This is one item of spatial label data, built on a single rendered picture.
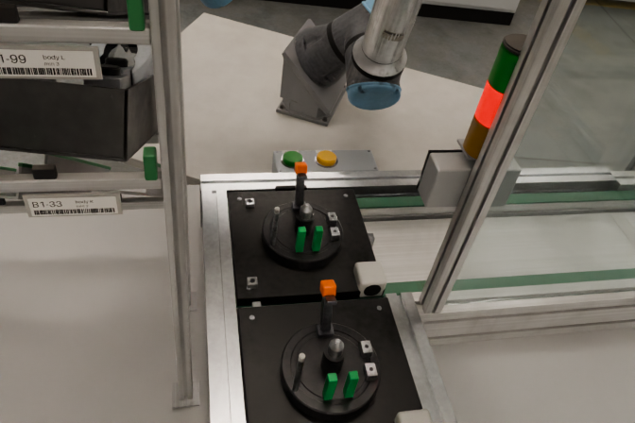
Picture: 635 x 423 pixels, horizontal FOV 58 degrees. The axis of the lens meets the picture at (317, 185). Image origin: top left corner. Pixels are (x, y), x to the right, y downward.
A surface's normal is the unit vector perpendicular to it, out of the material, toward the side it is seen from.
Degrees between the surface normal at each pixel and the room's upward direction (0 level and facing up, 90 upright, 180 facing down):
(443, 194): 90
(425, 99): 0
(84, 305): 0
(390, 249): 0
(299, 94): 90
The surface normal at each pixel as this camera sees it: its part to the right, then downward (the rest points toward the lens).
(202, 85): 0.12, -0.73
